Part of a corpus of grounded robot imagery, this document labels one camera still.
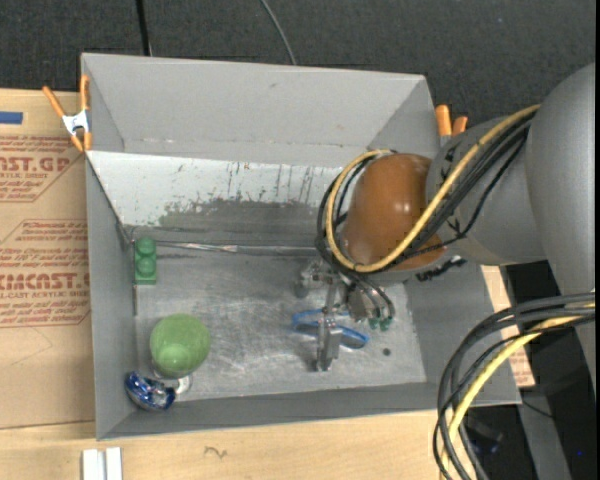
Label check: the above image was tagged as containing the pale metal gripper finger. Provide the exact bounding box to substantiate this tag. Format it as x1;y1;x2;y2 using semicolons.
293;261;333;299
311;316;344;373

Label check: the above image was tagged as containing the brown cardboard board, red print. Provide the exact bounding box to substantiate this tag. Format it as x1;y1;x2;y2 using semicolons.
0;86;537;432

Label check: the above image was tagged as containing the blue and white glass dish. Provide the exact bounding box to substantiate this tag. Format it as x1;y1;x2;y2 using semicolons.
124;369;178;412

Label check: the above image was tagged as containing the blue thin ring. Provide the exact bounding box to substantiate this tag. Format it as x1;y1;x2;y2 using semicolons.
291;307;371;352

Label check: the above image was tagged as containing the grey metal bin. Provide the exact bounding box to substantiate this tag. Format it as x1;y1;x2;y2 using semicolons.
79;51;524;442

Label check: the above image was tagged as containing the green stemmed cup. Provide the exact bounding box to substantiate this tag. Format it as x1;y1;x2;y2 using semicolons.
148;312;213;395

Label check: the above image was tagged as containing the green toy building block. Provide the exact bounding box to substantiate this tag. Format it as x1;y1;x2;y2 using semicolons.
133;237;158;286

